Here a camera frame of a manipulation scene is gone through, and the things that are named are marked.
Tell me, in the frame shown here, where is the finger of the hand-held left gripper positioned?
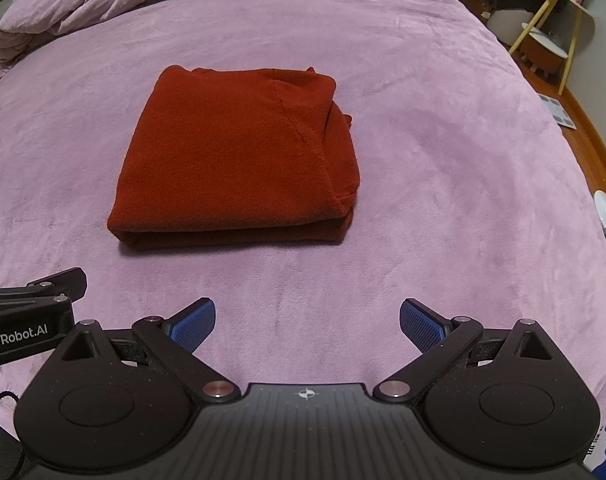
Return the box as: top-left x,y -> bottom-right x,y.
0,267 -> 88,312

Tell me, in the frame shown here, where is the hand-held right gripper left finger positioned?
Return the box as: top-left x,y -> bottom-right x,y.
43,297 -> 240,405

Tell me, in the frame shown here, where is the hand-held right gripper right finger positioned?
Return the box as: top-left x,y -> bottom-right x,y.
374,298 -> 569,405

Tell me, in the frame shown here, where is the red knit sweater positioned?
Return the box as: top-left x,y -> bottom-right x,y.
106,64 -> 360,253

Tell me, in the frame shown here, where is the purple bed sheet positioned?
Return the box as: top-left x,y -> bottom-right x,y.
0,0 -> 606,431

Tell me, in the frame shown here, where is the white bathroom scale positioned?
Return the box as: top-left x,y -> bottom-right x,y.
538,92 -> 580,131

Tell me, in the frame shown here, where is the yellow metal rack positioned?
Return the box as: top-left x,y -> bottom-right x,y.
508,0 -> 596,96

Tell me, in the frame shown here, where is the black cable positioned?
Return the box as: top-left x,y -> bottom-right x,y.
0,390 -> 28,480

